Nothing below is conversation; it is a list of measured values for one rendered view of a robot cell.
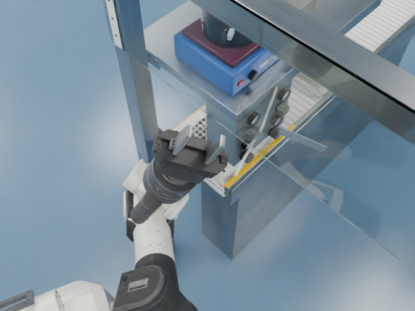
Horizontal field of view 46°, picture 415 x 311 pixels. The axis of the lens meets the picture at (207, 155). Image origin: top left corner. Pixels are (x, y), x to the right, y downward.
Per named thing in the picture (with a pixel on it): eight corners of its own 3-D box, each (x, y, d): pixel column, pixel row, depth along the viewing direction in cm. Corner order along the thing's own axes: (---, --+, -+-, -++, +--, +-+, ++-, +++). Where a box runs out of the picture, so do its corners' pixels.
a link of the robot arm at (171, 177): (225, 187, 78) (198, 208, 88) (231, 134, 82) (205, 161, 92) (149, 166, 74) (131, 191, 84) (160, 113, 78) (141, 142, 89)
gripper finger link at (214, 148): (221, 130, 74) (206, 146, 79) (218, 149, 73) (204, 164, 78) (231, 133, 75) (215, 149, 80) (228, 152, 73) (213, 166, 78)
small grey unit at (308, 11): (291, 31, 130) (294, 13, 125) (271, 19, 133) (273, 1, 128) (314, 13, 134) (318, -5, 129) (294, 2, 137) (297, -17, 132)
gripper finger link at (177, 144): (190, 140, 71) (177, 156, 77) (193, 121, 73) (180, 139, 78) (180, 137, 71) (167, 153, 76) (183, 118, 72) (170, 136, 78)
